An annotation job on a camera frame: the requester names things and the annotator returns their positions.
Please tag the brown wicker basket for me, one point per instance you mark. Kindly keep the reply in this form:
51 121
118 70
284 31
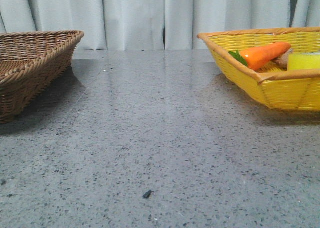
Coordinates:
29 62

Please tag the brown ginger root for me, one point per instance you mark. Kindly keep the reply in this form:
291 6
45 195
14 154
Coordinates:
282 60

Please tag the yellow tape roll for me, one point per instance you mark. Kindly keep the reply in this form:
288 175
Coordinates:
303 60

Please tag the orange toy carrot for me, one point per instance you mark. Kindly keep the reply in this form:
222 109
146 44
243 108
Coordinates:
256 57

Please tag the small black debris piece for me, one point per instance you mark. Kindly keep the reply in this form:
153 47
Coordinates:
147 194

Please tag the white curtain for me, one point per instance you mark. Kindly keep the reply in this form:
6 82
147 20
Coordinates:
153 24

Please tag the yellow wicker basket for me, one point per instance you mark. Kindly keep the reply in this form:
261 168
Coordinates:
272 85

